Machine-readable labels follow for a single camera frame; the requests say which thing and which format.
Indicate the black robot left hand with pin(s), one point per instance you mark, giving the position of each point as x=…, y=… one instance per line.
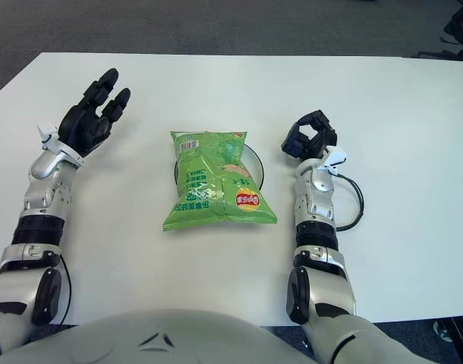
x=83, y=125

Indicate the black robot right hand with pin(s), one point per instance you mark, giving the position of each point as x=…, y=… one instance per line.
x=326, y=140

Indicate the green potato chip bag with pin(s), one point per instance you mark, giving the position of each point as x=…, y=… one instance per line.
x=212, y=178

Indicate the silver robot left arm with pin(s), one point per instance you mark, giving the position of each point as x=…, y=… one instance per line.
x=45, y=189

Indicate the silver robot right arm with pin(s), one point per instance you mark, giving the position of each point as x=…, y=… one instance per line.
x=317, y=201

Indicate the white plate black rim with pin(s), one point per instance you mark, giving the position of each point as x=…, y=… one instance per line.
x=254, y=163

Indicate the black chair base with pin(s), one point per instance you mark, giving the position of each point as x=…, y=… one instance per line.
x=436, y=54

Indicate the seated person in dark clothes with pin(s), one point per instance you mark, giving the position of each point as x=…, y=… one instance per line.
x=459, y=26

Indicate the grey robot torso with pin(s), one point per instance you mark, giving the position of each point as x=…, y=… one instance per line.
x=159, y=341

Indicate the black table leg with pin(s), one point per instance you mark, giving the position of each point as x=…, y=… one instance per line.
x=459, y=335

